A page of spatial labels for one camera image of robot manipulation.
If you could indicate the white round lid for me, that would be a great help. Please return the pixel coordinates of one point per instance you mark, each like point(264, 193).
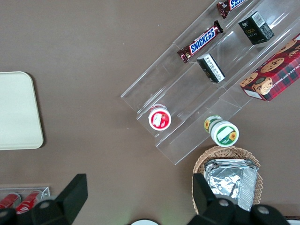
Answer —
point(145, 222)

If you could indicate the black box with white label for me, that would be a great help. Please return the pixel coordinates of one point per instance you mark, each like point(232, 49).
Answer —
point(211, 68)

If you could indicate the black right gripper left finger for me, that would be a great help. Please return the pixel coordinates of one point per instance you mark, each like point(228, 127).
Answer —
point(68, 197)

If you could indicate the light tan wicker basket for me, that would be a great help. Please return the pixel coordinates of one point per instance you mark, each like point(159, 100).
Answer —
point(201, 159)

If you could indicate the red Coca-Cola can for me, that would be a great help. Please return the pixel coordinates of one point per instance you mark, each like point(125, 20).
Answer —
point(27, 202)
point(9, 200)

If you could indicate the clear acrylic stepped shelf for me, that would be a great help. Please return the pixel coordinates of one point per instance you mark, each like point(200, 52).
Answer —
point(187, 98)

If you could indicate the red plaid cookie box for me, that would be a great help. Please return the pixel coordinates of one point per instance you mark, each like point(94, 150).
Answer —
point(274, 77)

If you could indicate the black box with Face print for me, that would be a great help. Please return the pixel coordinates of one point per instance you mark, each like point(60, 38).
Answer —
point(255, 29)

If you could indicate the silver foil pack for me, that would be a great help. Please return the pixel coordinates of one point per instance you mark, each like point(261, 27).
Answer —
point(229, 161)
point(229, 182)

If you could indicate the green sunflower lid cup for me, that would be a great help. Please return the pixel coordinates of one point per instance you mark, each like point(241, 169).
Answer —
point(225, 134)

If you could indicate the red lid yogurt cup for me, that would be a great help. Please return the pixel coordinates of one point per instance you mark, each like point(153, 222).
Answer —
point(159, 119)

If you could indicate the clear acrylic can holder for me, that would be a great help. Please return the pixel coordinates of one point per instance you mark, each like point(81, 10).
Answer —
point(45, 192)

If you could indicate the Snickers chocolate bar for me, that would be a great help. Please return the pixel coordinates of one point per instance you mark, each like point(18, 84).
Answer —
point(201, 42)
point(228, 5)

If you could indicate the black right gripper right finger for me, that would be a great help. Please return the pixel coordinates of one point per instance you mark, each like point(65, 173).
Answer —
point(208, 206)

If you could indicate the white rectangular tray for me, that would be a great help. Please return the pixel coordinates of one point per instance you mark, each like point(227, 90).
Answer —
point(16, 110)

